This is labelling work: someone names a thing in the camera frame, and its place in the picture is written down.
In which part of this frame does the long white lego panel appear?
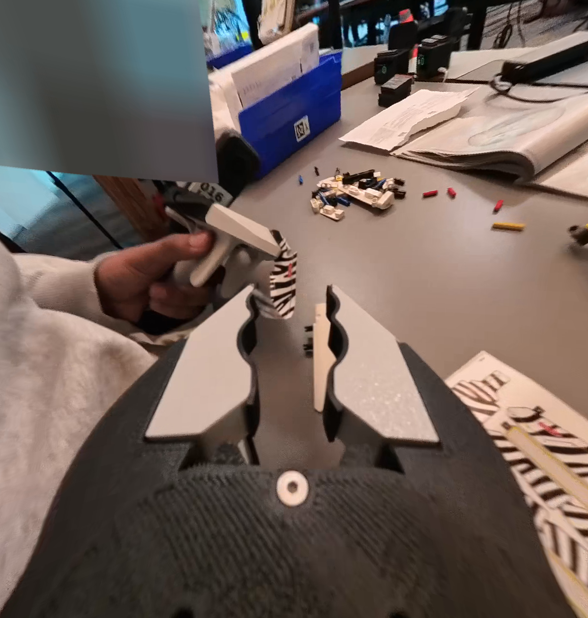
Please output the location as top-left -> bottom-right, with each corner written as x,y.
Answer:
304,303 -> 332,412

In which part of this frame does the zebra sticker sheet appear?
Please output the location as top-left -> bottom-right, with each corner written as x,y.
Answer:
446,351 -> 588,618

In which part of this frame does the stack of white papers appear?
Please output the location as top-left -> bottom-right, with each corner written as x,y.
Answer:
207,23 -> 321,127

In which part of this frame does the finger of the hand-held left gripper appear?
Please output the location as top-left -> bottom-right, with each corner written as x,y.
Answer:
190,204 -> 281,288
219,247 -> 274,301

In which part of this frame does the white toy panel assembly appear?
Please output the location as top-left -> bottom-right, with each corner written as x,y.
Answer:
296,165 -> 407,223

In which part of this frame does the blue plastic bin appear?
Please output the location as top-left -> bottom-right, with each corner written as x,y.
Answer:
237,48 -> 344,180

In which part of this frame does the person's left forearm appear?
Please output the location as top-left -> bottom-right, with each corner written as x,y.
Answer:
5,248 -> 106,334

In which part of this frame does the black cable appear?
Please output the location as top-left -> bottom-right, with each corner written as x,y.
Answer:
489,76 -> 588,104

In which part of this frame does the person's grey sweatshirt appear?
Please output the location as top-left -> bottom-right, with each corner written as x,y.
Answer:
0,220 -> 188,618

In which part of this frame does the loose printed paper sheet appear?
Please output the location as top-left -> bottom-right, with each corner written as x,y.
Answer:
340,88 -> 478,153

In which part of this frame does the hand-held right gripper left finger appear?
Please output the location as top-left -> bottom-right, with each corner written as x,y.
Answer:
144,284 -> 262,466

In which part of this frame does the black power strip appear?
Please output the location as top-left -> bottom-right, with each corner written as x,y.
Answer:
501,31 -> 588,85

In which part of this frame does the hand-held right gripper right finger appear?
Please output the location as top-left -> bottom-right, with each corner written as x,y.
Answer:
323,284 -> 441,445

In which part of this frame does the person's left hand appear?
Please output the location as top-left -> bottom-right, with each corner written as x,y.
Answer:
96,231 -> 214,320

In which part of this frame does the open instruction booklet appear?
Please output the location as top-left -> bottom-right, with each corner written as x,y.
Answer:
392,89 -> 588,202

